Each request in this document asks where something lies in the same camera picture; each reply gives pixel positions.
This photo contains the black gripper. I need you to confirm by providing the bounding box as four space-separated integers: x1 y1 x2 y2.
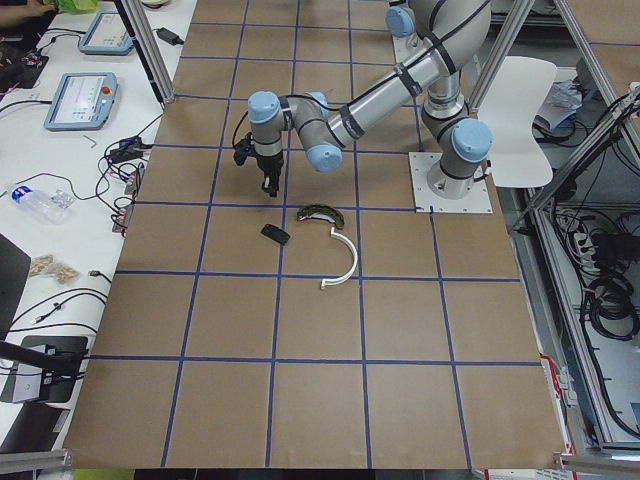
256 152 283 198

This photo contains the olive green brake shoe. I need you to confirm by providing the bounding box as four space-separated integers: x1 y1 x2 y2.
296 204 345 230

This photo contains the black brake pad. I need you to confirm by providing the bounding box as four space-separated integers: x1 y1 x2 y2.
260 223 290 246

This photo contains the white curved plastic piece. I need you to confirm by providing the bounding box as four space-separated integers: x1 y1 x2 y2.
319 227 359 291

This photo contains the black usb hub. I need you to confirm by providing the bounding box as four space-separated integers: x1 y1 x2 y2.
108 136 153 164

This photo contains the black power adapter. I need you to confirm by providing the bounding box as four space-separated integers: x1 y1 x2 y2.
156 27 184 45

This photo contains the near blue teach pendant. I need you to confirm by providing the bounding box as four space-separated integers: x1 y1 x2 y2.
44 72 118 131

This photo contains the blue teach pendant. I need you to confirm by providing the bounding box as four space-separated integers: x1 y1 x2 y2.
79 11 133 56
44 72 118 131

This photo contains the clear plastic water bottle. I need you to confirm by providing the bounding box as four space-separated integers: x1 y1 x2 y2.
11 185 66 224

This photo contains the far blue teach pendant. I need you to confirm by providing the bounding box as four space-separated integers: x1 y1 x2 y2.
79 11 133 56

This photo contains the bag of small parts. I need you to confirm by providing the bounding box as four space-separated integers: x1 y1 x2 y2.
28 255 79 285

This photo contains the white plastic chair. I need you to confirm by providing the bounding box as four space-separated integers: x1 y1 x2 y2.
478 56 557 188

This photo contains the grey box device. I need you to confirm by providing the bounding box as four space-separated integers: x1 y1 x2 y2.
1 335 89 404

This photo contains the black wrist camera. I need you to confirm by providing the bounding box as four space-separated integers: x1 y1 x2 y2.
233 132 254 166

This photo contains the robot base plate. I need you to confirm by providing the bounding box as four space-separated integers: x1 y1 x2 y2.
409 152 493 214
392 34 426 68

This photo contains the aluminium frame post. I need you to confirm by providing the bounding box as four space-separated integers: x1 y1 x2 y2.
114 0 175 105

